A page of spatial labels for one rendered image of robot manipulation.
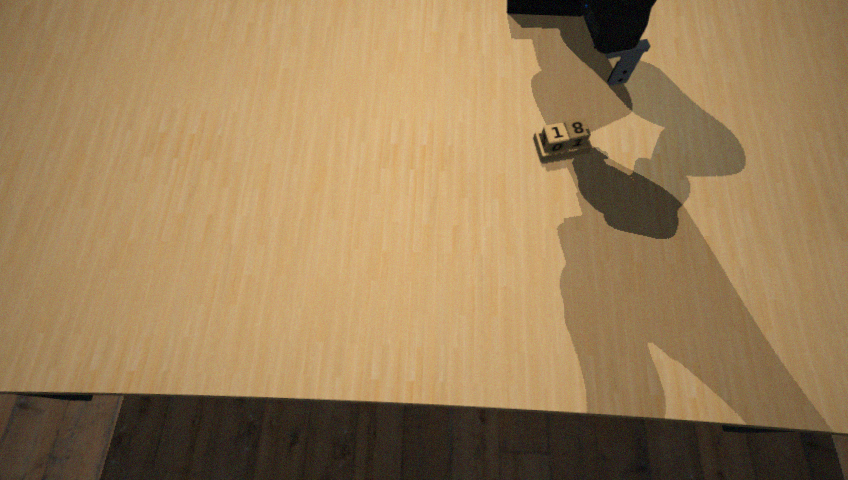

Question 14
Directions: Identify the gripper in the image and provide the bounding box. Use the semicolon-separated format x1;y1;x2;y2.
580;0;657;86

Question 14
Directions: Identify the tan calendar cube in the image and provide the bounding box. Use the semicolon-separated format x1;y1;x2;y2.
540;123;570;153
564;118;591;149

